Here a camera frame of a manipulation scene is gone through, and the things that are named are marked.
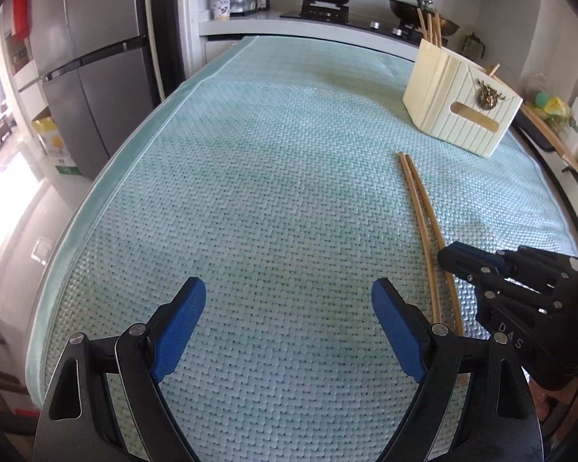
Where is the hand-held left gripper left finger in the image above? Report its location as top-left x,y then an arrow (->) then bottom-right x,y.
34,276 -> 208,462

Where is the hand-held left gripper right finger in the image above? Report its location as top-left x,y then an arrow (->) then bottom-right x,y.
371,278 -> 544,462

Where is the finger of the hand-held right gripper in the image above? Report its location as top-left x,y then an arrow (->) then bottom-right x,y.
494,244 -> 578,290
437,242 -> 560,317

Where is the cream ribbed utensil holder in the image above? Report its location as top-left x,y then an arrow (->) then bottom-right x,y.
403,38 -> 524,159

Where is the wooden cutting board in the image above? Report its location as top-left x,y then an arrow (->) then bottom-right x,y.
520,103 -> 578,171

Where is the white square floor plate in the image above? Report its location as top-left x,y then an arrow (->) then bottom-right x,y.
31,236 -> 54,265

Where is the yellow green bundle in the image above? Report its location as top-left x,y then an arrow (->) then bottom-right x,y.
527,90 -> 578,133

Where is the teal woven table mat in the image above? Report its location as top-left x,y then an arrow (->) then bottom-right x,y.
24,36 -> 578,462

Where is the yellow cardboard box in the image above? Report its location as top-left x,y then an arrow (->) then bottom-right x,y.
31,115 -> 80,176

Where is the dark glass kettle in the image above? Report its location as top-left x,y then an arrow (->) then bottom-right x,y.
460,33 -> 485,61

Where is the dark wok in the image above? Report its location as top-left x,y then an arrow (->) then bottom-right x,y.
389,0 -> 460,37

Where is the black gas cooktop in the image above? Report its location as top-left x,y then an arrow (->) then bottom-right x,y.
279,2 -> 425,44

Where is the grey refrigerator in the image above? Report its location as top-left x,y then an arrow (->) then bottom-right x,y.
17,0 -> 162,179

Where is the red paper sheet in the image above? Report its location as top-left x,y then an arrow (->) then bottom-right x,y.
10,0 -> 32,42

